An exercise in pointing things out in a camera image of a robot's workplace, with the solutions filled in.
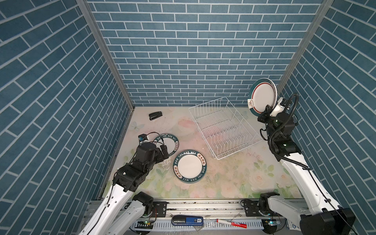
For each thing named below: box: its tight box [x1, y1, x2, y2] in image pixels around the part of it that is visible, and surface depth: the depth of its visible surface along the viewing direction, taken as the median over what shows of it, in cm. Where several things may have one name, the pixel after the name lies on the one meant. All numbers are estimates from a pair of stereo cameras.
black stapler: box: [148, 111, 163, 121], surface depth 115 cm
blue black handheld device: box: [171, 214, 204, 226], surface depth 69 cm
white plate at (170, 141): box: [153, 133, 180, 157], surface depth 98 cm
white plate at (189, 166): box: [172, 149, 208, 184], surface depth 87 cm
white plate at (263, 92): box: [247, 77, 278, 118], surface depth 79 cm
